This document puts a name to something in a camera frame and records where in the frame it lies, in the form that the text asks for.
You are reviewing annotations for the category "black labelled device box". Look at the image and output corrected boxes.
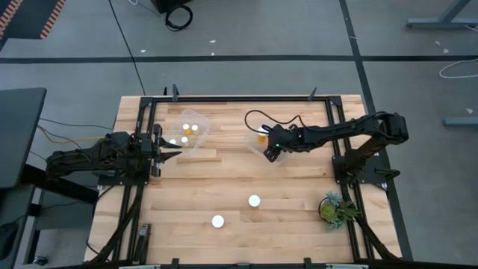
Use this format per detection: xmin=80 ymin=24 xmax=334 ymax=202
xmin=136 ymin=223 xmax=152 ymax=263

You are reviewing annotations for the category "yellow cable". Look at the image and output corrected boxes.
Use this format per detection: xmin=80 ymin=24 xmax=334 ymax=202
xmin=36 ymin=124 xmax=109 ymax=145

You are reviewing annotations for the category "black desk support beam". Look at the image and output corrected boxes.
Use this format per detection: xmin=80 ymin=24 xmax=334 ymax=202
xmin=21 ymin=164 xmax=99 ymax=205

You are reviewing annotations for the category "black left arm cable bundle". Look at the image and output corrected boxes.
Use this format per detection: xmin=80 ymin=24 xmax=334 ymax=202
xmin=89 ymin=185 xmax=146 ymax=263

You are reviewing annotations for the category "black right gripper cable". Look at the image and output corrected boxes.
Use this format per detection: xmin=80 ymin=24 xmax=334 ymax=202
xmin=243 ymin=109 xmax=308 ymax=137

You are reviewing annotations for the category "dark grey desk top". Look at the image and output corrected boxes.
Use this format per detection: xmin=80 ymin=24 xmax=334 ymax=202
xmin=0 ymin=87 xmax=48 ymax=190

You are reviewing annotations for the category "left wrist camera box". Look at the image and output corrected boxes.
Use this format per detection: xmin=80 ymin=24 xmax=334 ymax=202
xmin=140 ymin=133 xmax=153 ymax=160

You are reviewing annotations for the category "black mat with orange stripes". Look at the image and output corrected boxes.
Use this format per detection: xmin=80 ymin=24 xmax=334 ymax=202
xmin=0 ymin=0 xmax=67 ymax=41

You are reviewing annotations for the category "white floor cable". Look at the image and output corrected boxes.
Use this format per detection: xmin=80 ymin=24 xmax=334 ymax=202
xmin=438 ymin=58 xmax=478 ymax=80

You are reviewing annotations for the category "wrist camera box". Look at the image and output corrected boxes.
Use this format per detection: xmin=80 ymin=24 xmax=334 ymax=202
xmin=271 ymin=126 xmax=297 ymax=152
xmin=140 ymin=133 xmax=153 ymax=160

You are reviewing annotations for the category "grey metal table leg frame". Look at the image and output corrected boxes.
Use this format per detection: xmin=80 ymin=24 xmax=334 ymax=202
xmin=406 ymin=0 xmax=478 ymax=30

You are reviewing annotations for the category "clear plastic bin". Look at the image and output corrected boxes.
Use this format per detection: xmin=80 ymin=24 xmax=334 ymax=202
xmin=246 ymin=119 xmax=294 ymax=167
xmin=164 ymin=108 xmax=211 ymax=160

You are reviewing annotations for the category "grey metal floor bar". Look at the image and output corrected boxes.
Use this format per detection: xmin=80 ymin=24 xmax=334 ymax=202
xmin=443 ymin=117 xmax=478 ymax=127

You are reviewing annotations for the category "black metal table frame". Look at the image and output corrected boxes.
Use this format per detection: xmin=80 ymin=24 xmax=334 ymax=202
xmin=126 ymin=95 xmax=375 ymax=265

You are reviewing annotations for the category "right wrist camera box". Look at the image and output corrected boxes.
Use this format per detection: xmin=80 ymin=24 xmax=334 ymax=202
xmin=271 ymin=126 xmax=297 ymax=152

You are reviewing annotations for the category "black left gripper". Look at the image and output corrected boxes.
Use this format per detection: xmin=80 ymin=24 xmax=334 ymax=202
xmin=149 ymin=124 xmax=183 ymax=178

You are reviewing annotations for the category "black box on floor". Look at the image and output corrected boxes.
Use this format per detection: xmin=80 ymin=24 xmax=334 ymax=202
xmin=150 ymin=0 xmax=192 ymax=14

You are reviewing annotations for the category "small potted succulent plant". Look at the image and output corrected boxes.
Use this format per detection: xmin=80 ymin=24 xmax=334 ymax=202
xmin=318 ymin=191 xmax=361 ymax=233

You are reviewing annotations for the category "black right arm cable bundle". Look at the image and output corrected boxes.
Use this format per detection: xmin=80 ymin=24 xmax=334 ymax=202
xmin=341 ymin=182 xmax=399 ymax=262

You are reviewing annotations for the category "coiled black floor cable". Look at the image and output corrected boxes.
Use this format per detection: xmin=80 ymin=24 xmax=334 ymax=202
xmin=164 ymin=4 xmax=194 ymax=32

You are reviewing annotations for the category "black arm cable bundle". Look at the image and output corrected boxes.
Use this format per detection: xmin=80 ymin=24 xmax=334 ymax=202
xmin=341 ymin=182 xmax=399 ymax=262
xmin=89 ymin=185 xmax=146 ymax=263

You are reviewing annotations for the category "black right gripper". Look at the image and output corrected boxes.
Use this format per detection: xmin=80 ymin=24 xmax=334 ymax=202
xmin=260 ymin=124 xmax=300 ymax=164

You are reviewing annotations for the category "thin black floor cable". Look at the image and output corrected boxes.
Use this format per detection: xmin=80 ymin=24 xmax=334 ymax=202
xmin=108 ymin=0 xmax=147 ymax=96

